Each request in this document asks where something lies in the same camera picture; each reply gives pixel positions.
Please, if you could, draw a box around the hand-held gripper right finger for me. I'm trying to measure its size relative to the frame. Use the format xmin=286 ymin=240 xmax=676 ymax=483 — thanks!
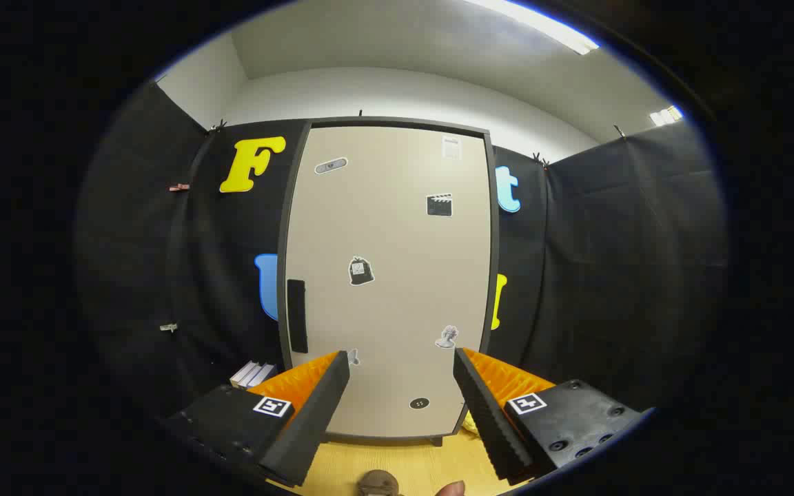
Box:
xmin=454 ymin=348 xmax=647 ymax=483

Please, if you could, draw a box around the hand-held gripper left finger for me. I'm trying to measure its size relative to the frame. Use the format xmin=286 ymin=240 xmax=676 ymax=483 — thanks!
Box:
xmin=163 ymin=350 xmax=351 ymax=488

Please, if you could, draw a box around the brown fuzzy shoe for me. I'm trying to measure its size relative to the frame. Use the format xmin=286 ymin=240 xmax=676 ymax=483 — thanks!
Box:
xmin=358 ymin=471 xmax=398 ymax=496

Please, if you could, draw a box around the black door handle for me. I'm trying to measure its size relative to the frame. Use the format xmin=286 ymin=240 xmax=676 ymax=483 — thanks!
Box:
xmin=287 ymin=279 xmax=309 ymax=354

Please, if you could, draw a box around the grey shoe cabinet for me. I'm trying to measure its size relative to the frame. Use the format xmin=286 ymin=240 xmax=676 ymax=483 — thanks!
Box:
xmin=276 ymin=116 xmax=501 ymax=447

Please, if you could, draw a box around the beige shoe cabinet door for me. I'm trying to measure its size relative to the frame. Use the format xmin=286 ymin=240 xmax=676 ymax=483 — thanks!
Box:
xmin=287 ymin=125 xmax=494 ymax=440

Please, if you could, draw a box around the white paperback book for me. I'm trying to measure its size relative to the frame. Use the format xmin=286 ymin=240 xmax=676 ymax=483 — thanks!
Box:
xmin=230 ymin=360 xmax=260 ymax=389

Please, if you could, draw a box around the black backdrop cloth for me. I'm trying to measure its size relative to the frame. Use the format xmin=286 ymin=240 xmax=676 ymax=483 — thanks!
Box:
xmin=73 ymin=81 xmax=729 ymax=442

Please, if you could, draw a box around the long ceiling light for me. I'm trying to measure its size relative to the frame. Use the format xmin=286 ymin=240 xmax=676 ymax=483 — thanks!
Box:
xmin=466 ymin=0 xmax=600 ymax=56

